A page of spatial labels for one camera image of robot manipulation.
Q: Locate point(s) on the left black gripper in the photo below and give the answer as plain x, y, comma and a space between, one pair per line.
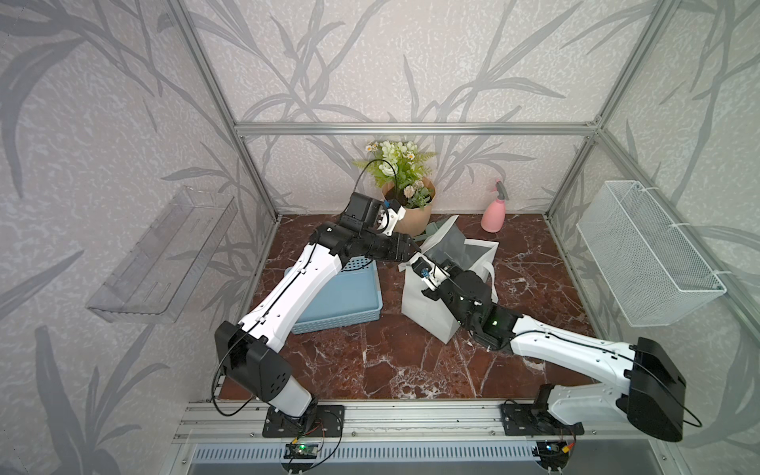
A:
398, 249

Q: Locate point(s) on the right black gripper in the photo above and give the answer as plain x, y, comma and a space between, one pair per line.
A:
430, 294

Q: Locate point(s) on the white insulated delivery bag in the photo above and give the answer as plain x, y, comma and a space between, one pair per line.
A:
449, 243

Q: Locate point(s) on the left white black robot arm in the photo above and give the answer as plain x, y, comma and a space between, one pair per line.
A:
248, 351

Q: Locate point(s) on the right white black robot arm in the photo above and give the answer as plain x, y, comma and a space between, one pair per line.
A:
639, 383

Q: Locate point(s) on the light blue plastic basket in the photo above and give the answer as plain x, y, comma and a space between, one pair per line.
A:
353, 297

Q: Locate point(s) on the green garden trowel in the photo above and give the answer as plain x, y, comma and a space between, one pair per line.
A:
431, 229

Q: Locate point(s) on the pink spray bottle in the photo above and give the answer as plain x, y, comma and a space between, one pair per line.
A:
493, 218

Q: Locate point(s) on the potted white flower plant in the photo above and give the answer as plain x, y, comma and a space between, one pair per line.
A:
400, 170

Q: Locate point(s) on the right controller circuit board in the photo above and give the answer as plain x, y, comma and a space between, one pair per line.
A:
552, 449

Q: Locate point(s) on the controller circuit board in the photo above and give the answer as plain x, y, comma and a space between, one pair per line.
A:
302, 451
552, 449

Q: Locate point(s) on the left controller circuit board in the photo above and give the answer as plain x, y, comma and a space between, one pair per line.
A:
302, 451

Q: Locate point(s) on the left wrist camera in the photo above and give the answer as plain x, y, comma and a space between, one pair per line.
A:
391, 217

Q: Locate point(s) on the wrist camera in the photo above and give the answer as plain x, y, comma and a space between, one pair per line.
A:
431, 274
391, 217

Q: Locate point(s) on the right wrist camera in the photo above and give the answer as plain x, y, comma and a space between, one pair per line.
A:
431, 274

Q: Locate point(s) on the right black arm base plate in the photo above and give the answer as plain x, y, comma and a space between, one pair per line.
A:
534, 420

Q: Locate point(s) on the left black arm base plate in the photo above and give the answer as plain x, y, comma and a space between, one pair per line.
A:
318, 421

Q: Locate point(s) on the white wire mesh basket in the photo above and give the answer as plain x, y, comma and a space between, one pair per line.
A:
654, 271

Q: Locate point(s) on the clear plastic wall shelf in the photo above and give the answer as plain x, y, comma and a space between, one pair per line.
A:
157, 278

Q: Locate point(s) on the aluminium front rail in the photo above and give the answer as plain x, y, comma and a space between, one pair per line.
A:
392, 420

